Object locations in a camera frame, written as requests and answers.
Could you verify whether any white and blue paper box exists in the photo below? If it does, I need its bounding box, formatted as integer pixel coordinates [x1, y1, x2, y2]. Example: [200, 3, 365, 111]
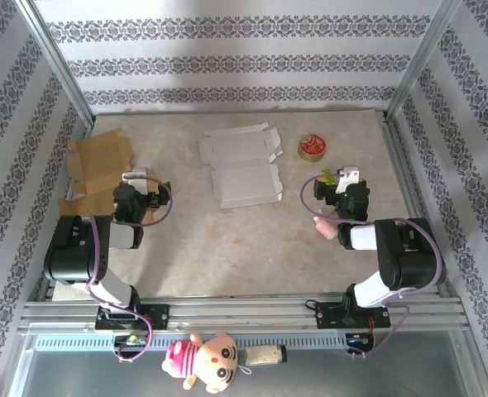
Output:
[197, 121, 285, 211]

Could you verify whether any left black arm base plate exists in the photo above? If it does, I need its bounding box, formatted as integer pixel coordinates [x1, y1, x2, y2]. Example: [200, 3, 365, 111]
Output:
[94, 304, 170, 332]

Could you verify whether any green toy brick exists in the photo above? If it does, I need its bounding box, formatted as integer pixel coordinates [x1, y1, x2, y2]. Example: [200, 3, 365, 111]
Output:
[319, 168, 341, 186]

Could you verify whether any aluminium side rail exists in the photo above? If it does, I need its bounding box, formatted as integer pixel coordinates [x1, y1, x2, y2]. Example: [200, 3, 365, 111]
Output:
[36, 123, 95, 303]
[380, 115, 460, 299]

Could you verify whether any grey metal shelf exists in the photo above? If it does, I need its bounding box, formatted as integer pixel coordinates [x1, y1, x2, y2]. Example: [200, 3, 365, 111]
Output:
[3, 330, 488, 397]

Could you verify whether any aluminium front mounting rail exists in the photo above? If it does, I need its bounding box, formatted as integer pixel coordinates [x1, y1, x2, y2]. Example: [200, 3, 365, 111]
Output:
[17, 293, 471, 332]

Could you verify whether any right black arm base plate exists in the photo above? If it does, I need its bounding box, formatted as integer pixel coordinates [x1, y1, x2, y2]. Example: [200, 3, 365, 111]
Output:
[316, 302, 392, 331]

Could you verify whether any small circuit board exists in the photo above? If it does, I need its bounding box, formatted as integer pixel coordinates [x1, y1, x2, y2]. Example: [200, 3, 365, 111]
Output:
[113, 333, 150, 347]
[346, 332, 376, 347]

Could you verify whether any small pink plush toy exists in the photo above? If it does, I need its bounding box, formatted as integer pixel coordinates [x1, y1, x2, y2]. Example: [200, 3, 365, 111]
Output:
[313, 206, 340, 240]

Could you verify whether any round red gold tin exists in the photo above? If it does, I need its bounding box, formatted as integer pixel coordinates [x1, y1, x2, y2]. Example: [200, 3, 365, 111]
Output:
[296, 132, 328, 163]

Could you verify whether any brown cardboard box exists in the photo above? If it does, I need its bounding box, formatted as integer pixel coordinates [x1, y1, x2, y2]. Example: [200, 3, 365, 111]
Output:
[57, 127, 169, 227]

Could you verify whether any small beige cylinder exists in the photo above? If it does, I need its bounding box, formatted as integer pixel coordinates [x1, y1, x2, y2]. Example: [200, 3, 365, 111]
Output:
[243, 343, 289, 367]

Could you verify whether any plush doll with pink stripes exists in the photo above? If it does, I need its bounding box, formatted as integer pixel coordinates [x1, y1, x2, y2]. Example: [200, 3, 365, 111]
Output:
[160, 330, 253, 395]

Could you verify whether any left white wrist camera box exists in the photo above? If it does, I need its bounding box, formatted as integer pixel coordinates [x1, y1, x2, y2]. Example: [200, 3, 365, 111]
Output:
[122, 166, 151, 194]

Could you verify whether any aluminium frame post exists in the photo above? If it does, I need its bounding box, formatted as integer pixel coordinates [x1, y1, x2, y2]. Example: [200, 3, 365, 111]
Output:
[383, 0, 463, 123]
[14, 0, 97, 130]

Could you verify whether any grey slotted cable duct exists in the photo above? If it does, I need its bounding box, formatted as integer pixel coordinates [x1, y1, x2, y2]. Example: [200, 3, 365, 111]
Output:
[32, 332, 377, 352]

